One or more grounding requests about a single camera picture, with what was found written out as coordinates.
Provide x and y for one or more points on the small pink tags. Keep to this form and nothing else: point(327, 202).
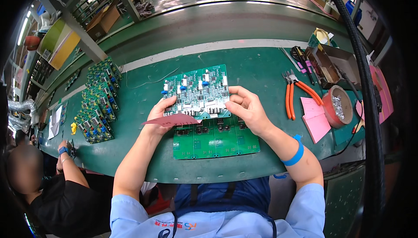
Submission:
point(303, 66)

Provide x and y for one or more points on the person's body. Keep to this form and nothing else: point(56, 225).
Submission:
point(215, 220)

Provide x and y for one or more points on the flat green circuit board panel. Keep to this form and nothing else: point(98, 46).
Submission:
point(215, 140)

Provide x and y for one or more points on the yellowish tape roll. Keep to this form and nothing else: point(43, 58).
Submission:
point(321, 36)

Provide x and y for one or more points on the populated green circuit board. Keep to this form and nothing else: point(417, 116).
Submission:
point(199, 89)

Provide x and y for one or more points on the person's left hand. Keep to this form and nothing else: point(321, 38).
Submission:
point(158, 114)

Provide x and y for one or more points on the green conveyor belt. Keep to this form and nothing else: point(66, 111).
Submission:
point(228, 22)

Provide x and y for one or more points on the dark red card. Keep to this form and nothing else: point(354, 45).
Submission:
point(176, 120)

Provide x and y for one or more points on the white paper sheet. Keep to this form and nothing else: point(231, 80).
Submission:
point(54, 123)

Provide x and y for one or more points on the silver flexible duct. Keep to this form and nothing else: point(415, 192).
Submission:
point(21, 107)

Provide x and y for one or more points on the pink paper sheets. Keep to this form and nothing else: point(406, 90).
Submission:
point(315, 120)

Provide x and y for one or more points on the metal tweezers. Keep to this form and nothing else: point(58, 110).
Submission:
point(290, 59)

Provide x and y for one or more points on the red tape roll with scraps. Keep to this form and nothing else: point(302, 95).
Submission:
point(333, 114)

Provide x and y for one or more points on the person's right hand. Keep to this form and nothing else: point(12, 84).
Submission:
point(251, 114)

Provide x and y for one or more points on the pink sheet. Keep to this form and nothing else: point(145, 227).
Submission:
point(383, 91)

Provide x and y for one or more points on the yellow and green bins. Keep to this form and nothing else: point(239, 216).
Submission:
point(60, 44)

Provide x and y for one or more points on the grey metal frame post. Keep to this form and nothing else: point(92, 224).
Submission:
point(83, 34)

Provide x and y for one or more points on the cardboard box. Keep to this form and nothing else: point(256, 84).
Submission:
point(104, 21)

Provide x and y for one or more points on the person's legs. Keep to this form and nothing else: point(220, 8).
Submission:
point(225, 192)

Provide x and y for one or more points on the stack of green circuit boards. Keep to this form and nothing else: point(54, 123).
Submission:
point(98, 107)

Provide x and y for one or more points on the brown metal tray box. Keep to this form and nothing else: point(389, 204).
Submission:
point(329, 66)

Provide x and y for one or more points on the narrow green circuit strip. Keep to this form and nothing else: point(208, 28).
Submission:
point(72, 79)

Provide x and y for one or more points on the yellow small object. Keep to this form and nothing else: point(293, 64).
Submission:
point(73, 128)

